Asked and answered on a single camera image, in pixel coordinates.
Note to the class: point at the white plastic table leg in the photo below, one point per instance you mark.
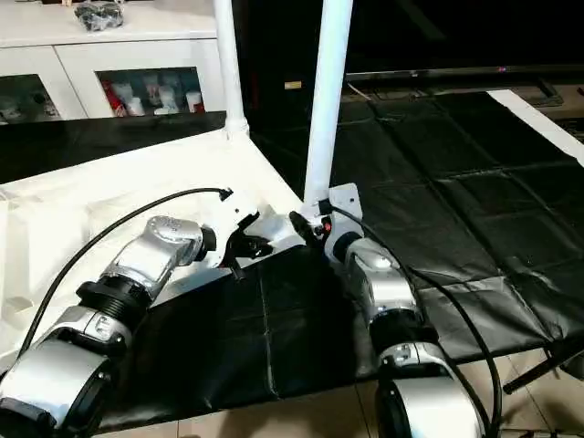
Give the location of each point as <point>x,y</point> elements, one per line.
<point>327,100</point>
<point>230,64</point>

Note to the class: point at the white plastic table top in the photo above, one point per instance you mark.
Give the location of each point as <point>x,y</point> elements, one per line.
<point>55,219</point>

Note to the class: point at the black work mat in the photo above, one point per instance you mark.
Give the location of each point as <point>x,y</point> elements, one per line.
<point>438,210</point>

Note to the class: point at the small gold label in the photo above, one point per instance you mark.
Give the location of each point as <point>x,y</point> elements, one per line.
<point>292,85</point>

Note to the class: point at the red bottle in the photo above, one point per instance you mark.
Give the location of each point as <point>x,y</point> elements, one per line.
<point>114,96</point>

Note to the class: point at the black flat bar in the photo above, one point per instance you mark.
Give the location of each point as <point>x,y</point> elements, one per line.
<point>456,73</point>

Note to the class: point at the white board strip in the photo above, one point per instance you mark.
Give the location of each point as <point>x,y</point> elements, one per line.
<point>538,123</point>

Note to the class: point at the white cabinet with glass doors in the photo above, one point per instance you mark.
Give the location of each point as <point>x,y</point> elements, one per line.
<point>91,46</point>

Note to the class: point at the black bundle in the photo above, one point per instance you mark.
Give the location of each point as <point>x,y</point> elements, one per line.
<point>99,13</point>

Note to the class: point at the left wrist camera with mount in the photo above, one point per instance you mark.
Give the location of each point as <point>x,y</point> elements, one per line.
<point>233,224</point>

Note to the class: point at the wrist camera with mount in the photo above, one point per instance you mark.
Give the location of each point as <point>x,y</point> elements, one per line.
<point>342,205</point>
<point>233,224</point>

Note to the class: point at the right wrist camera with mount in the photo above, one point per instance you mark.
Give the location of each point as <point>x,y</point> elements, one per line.
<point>342,205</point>

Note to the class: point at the black metal frame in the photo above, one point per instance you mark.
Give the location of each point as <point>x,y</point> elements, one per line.
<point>547,365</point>

